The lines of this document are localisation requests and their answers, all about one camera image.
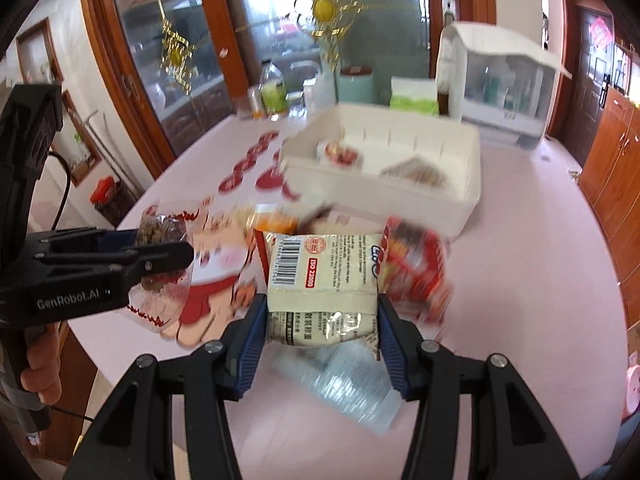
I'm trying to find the teal ceramic jar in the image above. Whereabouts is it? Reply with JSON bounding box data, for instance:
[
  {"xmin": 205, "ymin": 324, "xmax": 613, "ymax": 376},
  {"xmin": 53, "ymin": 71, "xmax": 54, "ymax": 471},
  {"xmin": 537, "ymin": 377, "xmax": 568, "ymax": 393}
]
[{"xmin": 338, "ymin": 65, "xmax": 375, "ymax": 106}]

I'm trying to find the dark entrance door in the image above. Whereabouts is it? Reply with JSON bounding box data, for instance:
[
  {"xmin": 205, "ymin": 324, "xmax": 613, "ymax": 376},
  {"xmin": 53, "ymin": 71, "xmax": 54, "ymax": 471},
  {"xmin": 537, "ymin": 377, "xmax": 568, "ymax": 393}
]
[{"xmin": 560, "ymin": 0, "xmax": 617, "ymax": 167}]

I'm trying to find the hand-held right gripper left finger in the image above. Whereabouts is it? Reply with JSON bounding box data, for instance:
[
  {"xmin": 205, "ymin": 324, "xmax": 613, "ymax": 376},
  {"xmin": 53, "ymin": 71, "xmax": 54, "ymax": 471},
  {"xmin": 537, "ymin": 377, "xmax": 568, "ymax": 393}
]
[{"xmin": 62, "ymin": 294, "xmax": 271, "ymax": 480}]

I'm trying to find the pale blue clear packet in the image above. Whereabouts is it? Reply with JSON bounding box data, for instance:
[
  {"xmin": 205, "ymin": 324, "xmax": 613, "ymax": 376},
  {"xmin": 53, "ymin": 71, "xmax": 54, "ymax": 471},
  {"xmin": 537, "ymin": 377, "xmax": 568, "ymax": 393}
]
[{"xmin": 279, "ymin": 339, "xmax": 404, "ymax": 437}]

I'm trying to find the grey and orange oat bar packet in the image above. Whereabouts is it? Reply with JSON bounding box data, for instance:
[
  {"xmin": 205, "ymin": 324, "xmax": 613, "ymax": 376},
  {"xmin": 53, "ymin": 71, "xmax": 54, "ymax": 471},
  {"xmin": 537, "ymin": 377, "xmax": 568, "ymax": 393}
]
[{"xmin": 254, "ymin": 204, "xmax": 313, "ymax": 237}]

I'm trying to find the green label glass bottle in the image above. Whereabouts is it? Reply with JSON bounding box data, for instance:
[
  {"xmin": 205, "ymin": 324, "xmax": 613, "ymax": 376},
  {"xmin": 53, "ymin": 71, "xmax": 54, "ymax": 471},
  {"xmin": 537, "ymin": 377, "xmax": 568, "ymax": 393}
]
[{"xmin": 259, "ymin": 59, "xmax": 290, "ymax": 115}]

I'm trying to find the clear packet of brown snack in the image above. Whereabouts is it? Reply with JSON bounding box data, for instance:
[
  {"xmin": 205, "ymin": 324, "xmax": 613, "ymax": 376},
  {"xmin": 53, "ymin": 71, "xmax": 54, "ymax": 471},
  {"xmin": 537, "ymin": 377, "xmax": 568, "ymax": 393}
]
[{"xmin": 127, "ymin": 200, "xmax": 202, "ymax": 335}]

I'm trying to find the cream barcode snack packet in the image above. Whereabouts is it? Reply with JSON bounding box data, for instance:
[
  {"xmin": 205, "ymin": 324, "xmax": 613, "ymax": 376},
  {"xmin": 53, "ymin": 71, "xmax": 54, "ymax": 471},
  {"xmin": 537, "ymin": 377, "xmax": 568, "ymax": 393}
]
[{"xmin": 266, "ymin": 232, "xmax": 383, "ymax": 350}]

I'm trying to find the white plastic storage tray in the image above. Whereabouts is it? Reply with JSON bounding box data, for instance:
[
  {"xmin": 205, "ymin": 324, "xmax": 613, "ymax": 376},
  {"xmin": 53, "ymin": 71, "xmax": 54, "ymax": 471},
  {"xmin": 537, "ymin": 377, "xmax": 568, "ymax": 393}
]
[{"xmin": 279, "ymin": 104, "xmax": 482, "ymax": 239}]

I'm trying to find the red snack packet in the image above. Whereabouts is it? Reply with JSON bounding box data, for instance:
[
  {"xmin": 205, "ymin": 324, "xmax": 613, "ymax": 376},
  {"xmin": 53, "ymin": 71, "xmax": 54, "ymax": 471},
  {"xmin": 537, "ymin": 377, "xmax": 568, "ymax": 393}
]
[{"xmin": 384, "ymin": 216, "xmax": 454, "ymax": 324}]

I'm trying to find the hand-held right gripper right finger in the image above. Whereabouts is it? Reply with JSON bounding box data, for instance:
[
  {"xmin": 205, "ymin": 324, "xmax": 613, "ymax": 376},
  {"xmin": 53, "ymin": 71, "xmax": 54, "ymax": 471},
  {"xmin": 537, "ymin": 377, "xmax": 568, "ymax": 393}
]
[{"xmin": 375, "ymin": 294, "xmax": 581, "ymax": 480}]

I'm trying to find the small red cookie packet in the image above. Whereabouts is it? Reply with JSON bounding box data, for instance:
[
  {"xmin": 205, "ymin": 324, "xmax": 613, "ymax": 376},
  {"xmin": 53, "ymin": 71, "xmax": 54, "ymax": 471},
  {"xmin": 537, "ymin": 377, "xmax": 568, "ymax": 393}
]
[{"xmin": 316, "ymin": 140, "xmax": 364, "ymax": 167}]

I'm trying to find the white cosmetic storage box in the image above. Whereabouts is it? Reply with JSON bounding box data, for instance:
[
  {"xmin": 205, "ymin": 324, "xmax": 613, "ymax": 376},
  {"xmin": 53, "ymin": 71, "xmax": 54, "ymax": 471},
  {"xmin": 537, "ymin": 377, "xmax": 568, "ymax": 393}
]
[{"xmin": 436, "ymin": 22, "xmax": 573, "ymax": 152}]

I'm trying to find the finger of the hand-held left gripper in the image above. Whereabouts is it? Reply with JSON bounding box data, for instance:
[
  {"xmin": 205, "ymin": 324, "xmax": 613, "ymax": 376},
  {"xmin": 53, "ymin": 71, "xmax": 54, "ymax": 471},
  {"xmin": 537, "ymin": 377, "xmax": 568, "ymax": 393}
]
[
  {"xmin": 30, "ymin": 227, "xmax": 143, "ymax": 260},
  {"xmin": 32, "ymin": 242, "xmax": 195, "ymax": 288}
]

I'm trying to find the green and white tissue pack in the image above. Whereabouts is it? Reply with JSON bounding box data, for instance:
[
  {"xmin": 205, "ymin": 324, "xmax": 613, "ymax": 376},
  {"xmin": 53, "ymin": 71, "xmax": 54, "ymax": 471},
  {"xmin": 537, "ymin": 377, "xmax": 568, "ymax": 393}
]
[{"xmin": 389, "ymin": 77, "xmax": 440, "ymax": 116}]

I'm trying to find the person's left hand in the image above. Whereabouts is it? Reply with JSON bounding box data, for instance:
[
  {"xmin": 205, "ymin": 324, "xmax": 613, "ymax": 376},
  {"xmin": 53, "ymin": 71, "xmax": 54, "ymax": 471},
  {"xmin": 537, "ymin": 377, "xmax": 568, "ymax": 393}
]
[{"xmin": 20, "ymin": 327, "xmax": 63, "ymax": 393}]

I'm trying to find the wooden cabinet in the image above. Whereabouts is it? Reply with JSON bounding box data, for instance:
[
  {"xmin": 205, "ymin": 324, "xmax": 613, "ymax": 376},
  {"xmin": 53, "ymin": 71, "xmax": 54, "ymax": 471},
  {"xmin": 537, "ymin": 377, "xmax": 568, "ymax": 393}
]
[{"xmin": 579, "ymin": 94, "xmax": 640, "ymax": 267}]

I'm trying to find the framed picture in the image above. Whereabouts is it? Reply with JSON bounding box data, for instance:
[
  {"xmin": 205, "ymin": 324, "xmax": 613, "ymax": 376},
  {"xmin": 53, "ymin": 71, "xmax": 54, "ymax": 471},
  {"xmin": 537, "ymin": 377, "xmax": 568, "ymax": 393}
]
[{"xmin": 62, "ymin": 90, "xmax": 104, "ymax": 187}]

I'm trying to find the red lid container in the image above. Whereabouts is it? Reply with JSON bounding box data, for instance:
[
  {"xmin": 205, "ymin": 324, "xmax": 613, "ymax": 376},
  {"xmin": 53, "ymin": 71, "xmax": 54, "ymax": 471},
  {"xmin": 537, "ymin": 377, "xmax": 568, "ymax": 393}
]
[{"xmin": 90, "ymin": 177, "xmax": 137, "ymax": 227}]

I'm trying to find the glass sliding door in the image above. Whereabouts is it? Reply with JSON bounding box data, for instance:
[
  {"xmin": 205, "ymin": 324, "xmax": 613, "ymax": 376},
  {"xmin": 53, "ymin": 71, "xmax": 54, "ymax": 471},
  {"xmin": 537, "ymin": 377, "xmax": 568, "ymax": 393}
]
[
  {"xmin": 79, "ymin": 0, "xmax": 238, "ymax": 171},
  {"xmin": 220, "ymin": 0, "xmax": 497, "ymax": 111}
]

